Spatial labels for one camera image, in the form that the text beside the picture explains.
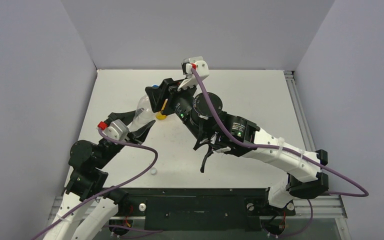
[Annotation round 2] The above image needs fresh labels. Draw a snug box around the clear bottle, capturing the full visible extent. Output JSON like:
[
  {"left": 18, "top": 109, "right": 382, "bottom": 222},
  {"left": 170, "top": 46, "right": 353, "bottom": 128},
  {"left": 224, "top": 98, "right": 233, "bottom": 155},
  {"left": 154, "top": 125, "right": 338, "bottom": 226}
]
[{"left": 129, "top": 94, "right": 155, "bottom": 132}]

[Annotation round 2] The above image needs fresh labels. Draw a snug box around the yellow juice bottle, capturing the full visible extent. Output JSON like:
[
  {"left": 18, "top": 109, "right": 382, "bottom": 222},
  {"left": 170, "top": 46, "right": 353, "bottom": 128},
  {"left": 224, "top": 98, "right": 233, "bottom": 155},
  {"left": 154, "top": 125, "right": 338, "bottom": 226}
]
[{"left": 155, "top": 99, "right": 168, "bottom": 121}]

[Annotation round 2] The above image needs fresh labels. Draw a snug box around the blue white cap tall bottle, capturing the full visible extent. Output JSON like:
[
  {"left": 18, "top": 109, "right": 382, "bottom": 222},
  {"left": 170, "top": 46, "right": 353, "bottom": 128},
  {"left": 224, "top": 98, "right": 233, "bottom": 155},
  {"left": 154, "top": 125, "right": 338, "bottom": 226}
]
[{"left": 150, "top": 167, "right": 158, "bottom": 176}]

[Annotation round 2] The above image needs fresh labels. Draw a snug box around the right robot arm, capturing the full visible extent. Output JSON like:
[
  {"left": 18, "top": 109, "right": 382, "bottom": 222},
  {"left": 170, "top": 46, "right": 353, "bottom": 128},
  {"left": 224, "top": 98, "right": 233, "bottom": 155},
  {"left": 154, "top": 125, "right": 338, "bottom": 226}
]
[{"left": 145, "top": 78, "right": 329, "bottom": 214}]

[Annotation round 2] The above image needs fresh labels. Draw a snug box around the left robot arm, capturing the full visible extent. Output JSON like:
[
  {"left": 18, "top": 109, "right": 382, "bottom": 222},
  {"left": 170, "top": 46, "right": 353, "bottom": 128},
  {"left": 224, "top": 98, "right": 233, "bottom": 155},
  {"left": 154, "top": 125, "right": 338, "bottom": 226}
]
[{"left": 38, "top": 109, "right": 156, "bottom": 240}]

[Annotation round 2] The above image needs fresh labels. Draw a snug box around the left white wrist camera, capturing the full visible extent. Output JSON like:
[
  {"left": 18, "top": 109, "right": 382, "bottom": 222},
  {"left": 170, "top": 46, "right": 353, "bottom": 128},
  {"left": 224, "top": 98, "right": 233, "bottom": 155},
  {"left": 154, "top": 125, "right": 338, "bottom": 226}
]
[{"left": 97, "top": 119, "right": 129, "bottom": 141}]

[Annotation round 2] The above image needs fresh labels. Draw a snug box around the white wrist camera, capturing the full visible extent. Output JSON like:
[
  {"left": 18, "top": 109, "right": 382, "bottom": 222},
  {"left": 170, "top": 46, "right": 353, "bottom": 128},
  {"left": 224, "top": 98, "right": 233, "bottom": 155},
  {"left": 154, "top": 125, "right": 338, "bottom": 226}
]
[
  {"left": 97, "top": 119, "right": 129, "bottom": 141},
  {"left": 177, "top": 56, "right": 210, "bottom": 92}
]

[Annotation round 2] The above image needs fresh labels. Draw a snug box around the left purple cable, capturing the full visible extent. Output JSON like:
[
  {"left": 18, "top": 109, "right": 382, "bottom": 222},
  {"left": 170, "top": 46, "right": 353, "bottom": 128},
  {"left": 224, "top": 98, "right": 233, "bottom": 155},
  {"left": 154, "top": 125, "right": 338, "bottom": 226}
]
[{"left": 31, "top": 127, "right": 165, "bottom": 240}]

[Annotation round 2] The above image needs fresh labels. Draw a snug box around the purple cable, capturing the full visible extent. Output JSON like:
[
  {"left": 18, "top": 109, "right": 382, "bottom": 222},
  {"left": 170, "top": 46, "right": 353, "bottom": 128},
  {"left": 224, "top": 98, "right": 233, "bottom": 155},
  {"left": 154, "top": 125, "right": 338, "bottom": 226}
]
[
  {"left": 31, "top": 127, "right": 165, "bottom": 240},
  {"left": 191, "top": 67, "right": 370, "bottom": 239}
]

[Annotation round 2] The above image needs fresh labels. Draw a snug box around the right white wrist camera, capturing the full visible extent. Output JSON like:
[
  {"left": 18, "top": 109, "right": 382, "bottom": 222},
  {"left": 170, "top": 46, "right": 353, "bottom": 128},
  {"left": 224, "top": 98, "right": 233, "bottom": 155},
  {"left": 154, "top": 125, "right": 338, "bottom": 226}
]
[{"left": 177, "top": 56, "right": 210, "bottom": 92}]

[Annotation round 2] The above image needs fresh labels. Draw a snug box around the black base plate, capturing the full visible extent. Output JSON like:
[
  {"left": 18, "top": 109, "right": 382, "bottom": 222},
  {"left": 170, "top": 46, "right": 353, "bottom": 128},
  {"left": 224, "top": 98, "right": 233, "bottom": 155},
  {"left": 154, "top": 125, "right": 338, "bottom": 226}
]
[{"left": 111, "top": 188, "right": 296, "bottom": 232}]

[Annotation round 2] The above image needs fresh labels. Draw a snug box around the aluminium frame rail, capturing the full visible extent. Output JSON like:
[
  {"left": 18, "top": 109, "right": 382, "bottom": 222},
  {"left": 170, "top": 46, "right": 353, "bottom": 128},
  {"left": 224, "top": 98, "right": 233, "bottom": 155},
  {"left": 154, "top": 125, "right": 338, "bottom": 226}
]
[{"left": 279, "top": 71, "right": 320, "bottom": 163}]

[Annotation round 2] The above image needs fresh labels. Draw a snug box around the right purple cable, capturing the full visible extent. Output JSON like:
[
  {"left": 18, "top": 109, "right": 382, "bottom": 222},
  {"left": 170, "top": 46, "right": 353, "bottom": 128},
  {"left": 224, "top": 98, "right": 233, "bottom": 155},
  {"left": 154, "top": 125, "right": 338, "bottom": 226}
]
[{"left": 191, "top": 67, "right": 370, "bottom": 239}]

